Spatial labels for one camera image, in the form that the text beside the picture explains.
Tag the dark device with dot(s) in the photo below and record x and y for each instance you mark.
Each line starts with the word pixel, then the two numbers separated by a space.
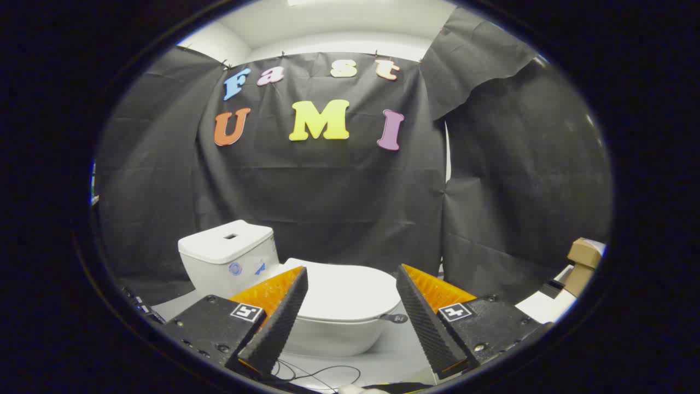
pixel 139 303

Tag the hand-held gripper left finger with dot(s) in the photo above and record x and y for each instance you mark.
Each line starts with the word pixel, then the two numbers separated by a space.
pixel 279 323

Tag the white toilet lid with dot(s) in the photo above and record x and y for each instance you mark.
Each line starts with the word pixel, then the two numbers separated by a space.
pixel 344 290

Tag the black backdrop cloth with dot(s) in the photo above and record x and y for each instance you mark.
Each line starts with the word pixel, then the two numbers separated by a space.
pixel 328 191

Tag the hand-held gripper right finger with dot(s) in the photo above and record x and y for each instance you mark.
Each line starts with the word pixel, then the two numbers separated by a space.
pixel 424 323

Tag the white flat board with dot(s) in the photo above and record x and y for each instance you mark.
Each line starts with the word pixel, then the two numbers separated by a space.
pixel 541 306

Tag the brown cardboard box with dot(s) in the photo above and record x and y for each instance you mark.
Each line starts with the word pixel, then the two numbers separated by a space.
pixel 582 257

